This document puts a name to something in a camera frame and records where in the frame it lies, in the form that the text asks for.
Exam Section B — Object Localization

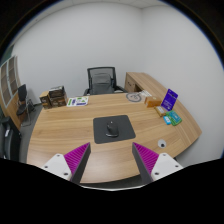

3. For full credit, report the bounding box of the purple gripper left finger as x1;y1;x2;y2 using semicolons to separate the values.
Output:
42;143;91;185

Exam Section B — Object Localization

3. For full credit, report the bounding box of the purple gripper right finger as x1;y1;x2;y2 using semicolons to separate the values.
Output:
132;142;182;184

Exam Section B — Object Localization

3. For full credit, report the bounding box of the dark grey computer mouse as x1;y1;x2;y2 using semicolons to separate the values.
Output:
106;121;119;137

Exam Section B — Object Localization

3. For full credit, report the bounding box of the dark grey mouse pad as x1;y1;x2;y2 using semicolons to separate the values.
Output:
93;115;136;144

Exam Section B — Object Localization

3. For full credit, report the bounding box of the blue small packet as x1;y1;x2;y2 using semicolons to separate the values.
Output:
163;116;171;125

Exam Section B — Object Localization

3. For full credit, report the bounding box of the green card packet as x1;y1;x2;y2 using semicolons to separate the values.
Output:
167;110;182;126

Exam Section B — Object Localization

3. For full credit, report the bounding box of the tan small box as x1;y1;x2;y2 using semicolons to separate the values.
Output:
154;106;166;117

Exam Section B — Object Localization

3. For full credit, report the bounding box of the wooden office desk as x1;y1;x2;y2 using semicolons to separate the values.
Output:
27;94;201;183

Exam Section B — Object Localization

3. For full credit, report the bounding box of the orange small box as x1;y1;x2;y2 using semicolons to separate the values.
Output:
145;96;162;107

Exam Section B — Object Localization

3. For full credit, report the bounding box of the white green purple leaflet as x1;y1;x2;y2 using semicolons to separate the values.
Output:
67;96;89;107

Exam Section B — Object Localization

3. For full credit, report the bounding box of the black leather armchair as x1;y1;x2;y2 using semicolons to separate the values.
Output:
0;117;21;161

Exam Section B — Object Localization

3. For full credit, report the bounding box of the purple sign stand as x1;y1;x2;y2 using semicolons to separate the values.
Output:
161;89;178;111

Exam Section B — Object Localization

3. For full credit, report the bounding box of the round patterned coaster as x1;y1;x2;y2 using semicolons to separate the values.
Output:
126;93;142;102

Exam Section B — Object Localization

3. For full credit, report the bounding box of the large dark brown box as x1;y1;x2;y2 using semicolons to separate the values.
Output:
49;86;67;107

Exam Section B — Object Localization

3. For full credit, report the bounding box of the black visitor chair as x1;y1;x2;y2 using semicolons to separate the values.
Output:
16;84;35;126

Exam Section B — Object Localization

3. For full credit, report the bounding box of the wooden side cabinet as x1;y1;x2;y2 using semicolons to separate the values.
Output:
124;72;167;98

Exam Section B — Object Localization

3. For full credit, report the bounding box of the black mesh office chair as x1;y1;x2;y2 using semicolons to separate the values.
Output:
84;67;125;95

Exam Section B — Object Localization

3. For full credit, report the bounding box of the wooden glass-door bookcase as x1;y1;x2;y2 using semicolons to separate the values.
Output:
0;56;21;128

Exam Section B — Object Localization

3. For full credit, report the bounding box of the white desk cable grommet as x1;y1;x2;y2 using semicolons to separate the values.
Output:
158;139;167;148

